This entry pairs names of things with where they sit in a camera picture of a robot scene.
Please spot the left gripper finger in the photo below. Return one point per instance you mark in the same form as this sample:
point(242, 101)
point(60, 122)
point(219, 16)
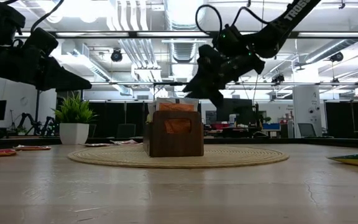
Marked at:
point(64, 77)
point(73, 89)

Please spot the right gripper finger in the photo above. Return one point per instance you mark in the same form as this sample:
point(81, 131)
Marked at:
point(199, 85)
point(218, 98)

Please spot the brown wooden tea box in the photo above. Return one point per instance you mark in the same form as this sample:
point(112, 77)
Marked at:
point(179, 146)

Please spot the black background robot arm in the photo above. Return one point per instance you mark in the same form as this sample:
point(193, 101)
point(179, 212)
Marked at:
point(30, 124)

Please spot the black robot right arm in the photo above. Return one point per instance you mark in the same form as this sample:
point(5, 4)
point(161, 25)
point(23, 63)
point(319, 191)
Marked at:
point(284, 21)

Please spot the orange white Tazo tea packet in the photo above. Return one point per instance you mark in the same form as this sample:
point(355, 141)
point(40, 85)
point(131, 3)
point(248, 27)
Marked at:
point(166, 100)
point(177, 127)

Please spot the red desk items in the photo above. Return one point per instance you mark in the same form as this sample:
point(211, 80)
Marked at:
point(221, 126)

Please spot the black support pole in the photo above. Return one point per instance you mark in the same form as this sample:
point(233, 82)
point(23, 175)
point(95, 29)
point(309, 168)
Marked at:
point(38, 109)

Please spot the green plant in white pot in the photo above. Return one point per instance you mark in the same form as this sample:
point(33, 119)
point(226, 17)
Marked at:
point(74, 133)

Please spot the black partition panel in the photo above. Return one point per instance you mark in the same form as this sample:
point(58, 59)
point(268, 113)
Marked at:
point(107, 118)
point(340, 118)

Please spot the black ceiling spotlight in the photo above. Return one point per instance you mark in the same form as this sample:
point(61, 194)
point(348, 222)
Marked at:
point(278, 78)
point(336, 57)
point(117, 55)

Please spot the blue storage bin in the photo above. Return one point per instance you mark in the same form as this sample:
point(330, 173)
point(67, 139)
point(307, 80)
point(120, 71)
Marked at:
point(270, 126)

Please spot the round white pendant lamp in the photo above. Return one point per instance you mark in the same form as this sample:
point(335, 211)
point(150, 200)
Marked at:
point(54, 15)
point(89, 14)

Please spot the grey office chair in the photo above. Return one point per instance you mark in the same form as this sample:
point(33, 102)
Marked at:
point(307, 130)
point(126, 130)

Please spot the round woven straw placemat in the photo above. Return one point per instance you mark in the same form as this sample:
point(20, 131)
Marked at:
point(104, 157)

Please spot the black overhead crossbar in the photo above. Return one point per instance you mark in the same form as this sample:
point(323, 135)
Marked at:
point(132, 34)

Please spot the white pillar cabinet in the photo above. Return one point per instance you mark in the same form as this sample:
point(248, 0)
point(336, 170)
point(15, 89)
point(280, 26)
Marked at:
point(306, 102)

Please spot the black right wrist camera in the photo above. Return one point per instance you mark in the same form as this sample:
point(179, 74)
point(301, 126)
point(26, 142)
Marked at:
point(228, 42)

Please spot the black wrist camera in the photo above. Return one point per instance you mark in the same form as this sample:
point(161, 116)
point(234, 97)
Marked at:
point(228, 42)
point(40, 42)

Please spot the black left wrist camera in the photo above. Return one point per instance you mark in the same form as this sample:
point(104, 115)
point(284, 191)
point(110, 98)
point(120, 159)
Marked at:
point(40, 42)

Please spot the white ceiling air duct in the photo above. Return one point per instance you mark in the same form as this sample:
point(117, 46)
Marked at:
point(182, 49)

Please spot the thin black background rail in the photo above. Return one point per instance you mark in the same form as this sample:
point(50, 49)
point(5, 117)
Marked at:
point(135, 83)

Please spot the black aluminium table frame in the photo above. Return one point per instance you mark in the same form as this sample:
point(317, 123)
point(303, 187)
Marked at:
point(322, 141)

